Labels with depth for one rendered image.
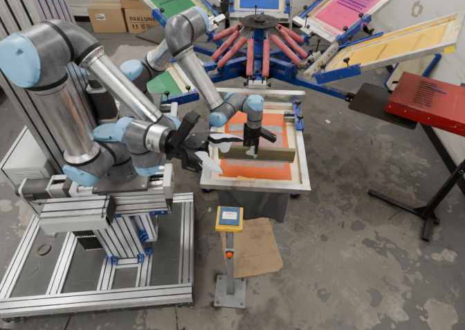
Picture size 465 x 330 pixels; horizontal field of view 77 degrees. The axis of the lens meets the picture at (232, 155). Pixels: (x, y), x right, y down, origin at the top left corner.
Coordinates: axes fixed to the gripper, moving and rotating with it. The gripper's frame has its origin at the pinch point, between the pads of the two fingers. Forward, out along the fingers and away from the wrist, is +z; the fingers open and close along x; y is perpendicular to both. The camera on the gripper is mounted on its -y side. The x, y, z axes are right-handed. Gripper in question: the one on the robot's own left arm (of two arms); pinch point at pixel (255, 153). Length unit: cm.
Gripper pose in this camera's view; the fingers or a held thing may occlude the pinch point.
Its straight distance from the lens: 158.0
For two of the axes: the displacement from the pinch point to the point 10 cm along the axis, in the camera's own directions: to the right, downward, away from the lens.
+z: 0.0, 7.1, 7.1
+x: -0.7, 7.0, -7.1
